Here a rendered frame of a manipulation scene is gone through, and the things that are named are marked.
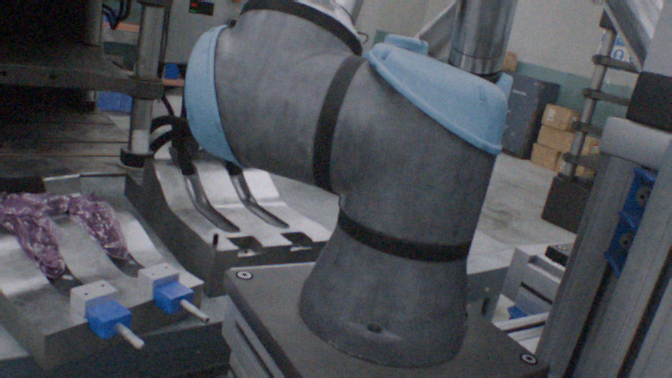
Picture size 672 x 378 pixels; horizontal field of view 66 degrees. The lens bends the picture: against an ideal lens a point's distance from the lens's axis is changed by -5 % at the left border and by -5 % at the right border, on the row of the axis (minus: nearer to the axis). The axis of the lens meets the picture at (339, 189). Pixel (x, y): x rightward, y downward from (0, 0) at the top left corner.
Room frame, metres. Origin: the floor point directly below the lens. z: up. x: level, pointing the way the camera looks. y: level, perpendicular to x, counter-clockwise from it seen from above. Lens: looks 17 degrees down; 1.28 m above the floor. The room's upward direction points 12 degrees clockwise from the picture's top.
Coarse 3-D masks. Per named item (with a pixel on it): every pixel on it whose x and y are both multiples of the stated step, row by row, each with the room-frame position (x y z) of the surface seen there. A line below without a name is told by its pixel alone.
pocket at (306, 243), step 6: (282, 234) 0.95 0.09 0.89; (288, 234) 0.96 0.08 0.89; (294, 234) 0.97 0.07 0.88; (300, 234) 0.98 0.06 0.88; (306, 234) 0.97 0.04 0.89; (288, 240) 0.96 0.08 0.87; (294, 240) 0.97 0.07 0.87; (300, 240) 0.98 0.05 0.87; (306, 240) 0.96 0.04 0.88; (312, 240) 0.95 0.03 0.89; (294, 246) 0.96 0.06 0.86; (300, 246) 0.97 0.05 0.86; (306, 246) 0.96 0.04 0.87; (312, 246) 0.94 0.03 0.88
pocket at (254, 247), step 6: (234, 240) 0.89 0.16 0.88; (240, 240) 0.89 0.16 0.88; (246, 240) 0.90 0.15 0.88; (252, 240) 0.91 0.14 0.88; (240, 246) 0.89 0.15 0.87; (246, 246) 0.90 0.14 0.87; (252, 246) 0.90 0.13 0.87; (258, 246) 0.89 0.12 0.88; (240, 252) 0.88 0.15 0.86; (252, 252) 0.90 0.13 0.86; (258, 252) 0.88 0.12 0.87
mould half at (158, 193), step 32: (160, 160) 1.09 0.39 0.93; (128, 192) 1.17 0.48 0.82; (160, 192) 1.01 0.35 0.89; (224, 192) 1.08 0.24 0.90; (256, 192) 1.13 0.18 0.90; (160, 224) 1.00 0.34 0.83; (192, 224) 0.91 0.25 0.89; (256, 224) 0.97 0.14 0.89; (192, 256) 0.87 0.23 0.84; (224, 256) 0.82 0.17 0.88; (256, 256) 0.87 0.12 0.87; (288, 256) 0.91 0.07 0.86
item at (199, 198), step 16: (176, 160) 1.14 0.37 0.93; (192, 160) 1.12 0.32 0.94; (224, 160) 1.16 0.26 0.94; (192, 176) 1.08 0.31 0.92; (240, 176) 1.15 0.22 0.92; (192, 192) 1.04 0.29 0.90; (240, 192) 1.11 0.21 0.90; (208, 208) 1.02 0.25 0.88; (256, 208) 1.08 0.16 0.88; (224, 224) 0.95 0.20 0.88; (272, 224) 0.98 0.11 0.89; (288, 224) 1.00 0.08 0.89
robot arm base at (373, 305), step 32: (352, 224) 0.40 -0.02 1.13; (320, 256) 0.43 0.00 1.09; (352, 256) 0.40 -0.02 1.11; (384, 256) 0.39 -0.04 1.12; (416, 256) 0.38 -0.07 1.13; (448, 256) 0.39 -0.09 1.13; (320, 288) 0.40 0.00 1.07; (352, 288) 0.39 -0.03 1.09; (384, 288) 0.38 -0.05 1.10; (416, 288) 0.38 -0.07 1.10; (448, 288) 0.39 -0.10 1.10; (320, 320) 0.39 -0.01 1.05; (352, 320) 0.38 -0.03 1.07; (384, 320) 0.38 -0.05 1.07; (416, 320) 0.37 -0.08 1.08; (448, 320) 0.39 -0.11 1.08; (352, 352) 0.37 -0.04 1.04; (384, 352) 0.37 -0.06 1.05; (416, 352) 0.37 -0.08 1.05; (448, 352) 0.39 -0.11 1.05
